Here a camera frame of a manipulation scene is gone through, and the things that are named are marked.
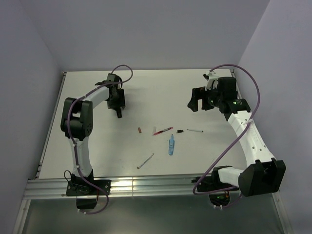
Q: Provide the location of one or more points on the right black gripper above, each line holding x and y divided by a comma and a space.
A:
200, 93

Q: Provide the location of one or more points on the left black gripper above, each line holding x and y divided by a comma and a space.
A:
121, 103

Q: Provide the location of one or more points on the black orange highlighter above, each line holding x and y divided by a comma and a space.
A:
119, 113

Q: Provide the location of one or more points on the blue highlighter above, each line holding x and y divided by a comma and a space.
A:
171, 145

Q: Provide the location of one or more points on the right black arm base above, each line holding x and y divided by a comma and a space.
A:
219, 192

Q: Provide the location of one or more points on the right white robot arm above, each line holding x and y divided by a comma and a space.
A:
264, 173

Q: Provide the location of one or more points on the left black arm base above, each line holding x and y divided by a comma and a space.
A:
86, 191

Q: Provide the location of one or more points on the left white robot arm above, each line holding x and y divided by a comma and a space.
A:
77, 123

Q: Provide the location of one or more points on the red pen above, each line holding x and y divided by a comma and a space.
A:
162, 131

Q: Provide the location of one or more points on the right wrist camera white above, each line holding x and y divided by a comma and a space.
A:
211, 78

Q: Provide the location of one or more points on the aluminium rail frame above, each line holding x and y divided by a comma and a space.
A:
158, 198

